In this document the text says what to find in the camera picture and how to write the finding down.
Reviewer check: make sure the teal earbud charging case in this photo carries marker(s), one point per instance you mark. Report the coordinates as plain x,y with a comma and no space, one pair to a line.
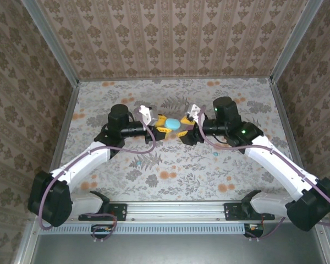
172,123

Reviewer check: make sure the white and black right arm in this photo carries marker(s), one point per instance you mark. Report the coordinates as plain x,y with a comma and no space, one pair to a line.
277,162

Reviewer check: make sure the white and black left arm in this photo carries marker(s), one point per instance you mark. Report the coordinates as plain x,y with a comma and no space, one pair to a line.
82,159

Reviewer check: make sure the floral tablecloth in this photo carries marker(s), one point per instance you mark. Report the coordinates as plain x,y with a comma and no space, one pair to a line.
198,178

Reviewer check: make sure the aluminium extrusion beam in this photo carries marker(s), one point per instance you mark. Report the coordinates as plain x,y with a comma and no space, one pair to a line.
176,211

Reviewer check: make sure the grey metal sheet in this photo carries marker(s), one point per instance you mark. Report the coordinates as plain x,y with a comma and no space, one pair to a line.
181,250

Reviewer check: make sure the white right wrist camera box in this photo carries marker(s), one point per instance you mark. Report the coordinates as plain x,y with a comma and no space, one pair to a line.
195,111

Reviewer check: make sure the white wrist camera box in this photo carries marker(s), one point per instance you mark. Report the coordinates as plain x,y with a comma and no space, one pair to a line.
195,111
147,114

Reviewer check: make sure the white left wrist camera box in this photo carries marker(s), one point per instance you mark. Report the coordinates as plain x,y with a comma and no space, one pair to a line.
147,114

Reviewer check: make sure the aluminium frame side rail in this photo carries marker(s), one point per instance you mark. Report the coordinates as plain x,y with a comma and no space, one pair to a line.
63,134
284,118

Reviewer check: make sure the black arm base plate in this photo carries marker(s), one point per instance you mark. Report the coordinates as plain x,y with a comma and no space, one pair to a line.
233,211
118,211

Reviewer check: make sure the aluminium frame post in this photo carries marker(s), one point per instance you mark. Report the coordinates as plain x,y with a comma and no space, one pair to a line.
294,44
52,44

